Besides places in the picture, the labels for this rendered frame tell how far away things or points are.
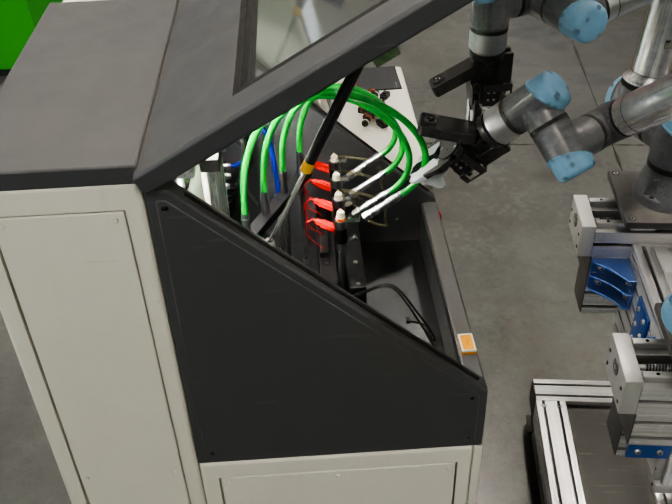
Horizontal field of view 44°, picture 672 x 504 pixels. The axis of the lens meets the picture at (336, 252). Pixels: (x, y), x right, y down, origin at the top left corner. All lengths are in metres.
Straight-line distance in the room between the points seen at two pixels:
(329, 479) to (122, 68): 0.92
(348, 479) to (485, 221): 2.12
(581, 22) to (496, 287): 1.90
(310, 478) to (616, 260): 0.89
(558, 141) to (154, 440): 0.95
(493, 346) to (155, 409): 1.73
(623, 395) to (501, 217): 2.16
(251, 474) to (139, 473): 0.23
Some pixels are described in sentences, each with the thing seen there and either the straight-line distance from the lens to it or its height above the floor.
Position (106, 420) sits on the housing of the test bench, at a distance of 1.67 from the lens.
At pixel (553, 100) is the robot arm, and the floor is 1.46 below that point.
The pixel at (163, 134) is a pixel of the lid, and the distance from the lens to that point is 1.32.
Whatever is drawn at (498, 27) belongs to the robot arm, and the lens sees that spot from 1.69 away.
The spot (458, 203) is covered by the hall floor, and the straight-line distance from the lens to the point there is 3.82.
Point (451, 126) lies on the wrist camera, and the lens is 1.60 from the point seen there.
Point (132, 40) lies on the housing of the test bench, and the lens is 1.71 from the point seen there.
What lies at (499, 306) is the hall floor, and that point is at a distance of 3.28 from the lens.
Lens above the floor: 2.14
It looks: 38 degrees down
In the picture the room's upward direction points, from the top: 2 degrees counter-clockwise
